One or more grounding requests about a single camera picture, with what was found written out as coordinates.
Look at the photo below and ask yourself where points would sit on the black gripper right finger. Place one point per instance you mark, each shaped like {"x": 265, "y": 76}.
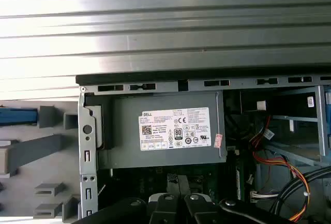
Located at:
{"x": 196, "y": 211}

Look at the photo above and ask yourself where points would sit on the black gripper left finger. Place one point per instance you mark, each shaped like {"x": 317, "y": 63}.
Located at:
{"x": 160, "y": 211}

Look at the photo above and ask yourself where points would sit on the hard disk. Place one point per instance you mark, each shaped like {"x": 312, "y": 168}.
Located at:
{"x": 18, "y": 116}

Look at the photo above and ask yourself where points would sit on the grey power supply unit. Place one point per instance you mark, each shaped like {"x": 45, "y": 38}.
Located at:
{"x": 124, "y": 131}

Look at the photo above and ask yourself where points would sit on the black open PC case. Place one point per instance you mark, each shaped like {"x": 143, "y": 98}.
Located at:
{"x": 88, "y": 156}

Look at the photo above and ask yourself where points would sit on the grey parts rack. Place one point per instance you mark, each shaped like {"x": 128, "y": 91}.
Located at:
{"x": 51, "y": 162}

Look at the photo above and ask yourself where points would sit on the grey metal drive cage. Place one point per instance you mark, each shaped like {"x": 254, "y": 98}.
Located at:
{"x": 320, "y": 120}

